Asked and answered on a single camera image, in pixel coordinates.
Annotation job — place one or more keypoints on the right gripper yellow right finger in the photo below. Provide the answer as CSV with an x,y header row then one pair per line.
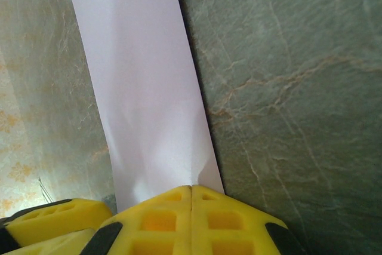
x,y
226,228

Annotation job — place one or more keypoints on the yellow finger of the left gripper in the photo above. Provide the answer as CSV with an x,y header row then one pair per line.
x,y
53,247
59,216

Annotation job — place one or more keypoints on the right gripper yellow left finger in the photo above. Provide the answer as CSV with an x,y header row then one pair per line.
x,y
161,228

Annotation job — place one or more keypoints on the lilac square paper sheet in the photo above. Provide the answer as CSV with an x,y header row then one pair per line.
x,y
134,73

